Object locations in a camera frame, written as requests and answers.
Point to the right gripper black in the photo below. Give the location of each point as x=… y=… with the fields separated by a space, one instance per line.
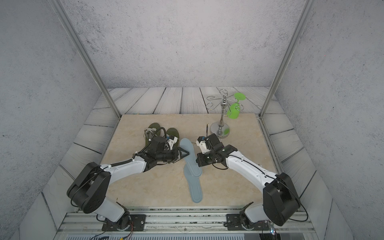
x=201 y=161

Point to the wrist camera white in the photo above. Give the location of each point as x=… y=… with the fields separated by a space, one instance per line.
x=171 y=142
x=201 y=143

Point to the green plastic wine glass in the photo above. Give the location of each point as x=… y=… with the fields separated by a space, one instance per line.
x=236 y=107

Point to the right aluminium frame post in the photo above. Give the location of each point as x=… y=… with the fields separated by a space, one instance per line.
x=308 y=7

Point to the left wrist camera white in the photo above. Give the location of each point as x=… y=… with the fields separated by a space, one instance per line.
x=171 y=142

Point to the olive green shoe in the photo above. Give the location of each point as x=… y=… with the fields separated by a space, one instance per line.
x=174 y=132
x=150 y=131

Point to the left aluminium frame post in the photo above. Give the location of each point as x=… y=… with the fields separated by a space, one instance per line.
x=70 y=30

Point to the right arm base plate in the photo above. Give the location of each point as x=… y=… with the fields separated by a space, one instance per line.
x=234 y=222

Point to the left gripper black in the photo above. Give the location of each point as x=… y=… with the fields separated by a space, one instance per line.
x=176 y=158

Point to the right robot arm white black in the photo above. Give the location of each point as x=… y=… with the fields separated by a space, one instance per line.
x=280 y=198

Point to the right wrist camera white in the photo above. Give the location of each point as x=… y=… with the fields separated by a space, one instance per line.
x=201 y=143

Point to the grey-blue insole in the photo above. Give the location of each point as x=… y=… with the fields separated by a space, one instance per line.
x=191 y=163
x=194 y=185

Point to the aluminium frame post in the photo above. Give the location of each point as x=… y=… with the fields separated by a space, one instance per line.
x=70 y=30
x=308 y=7

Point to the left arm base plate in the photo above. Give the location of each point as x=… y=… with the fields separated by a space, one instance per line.
x=138 y=222

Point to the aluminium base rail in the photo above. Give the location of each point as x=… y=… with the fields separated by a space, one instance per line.
x=183 y=223

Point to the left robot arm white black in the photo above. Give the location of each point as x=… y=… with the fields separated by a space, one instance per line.
x=88 y=191

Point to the chrome cup holder stand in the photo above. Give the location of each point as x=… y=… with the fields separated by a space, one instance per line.
x=220 y=128

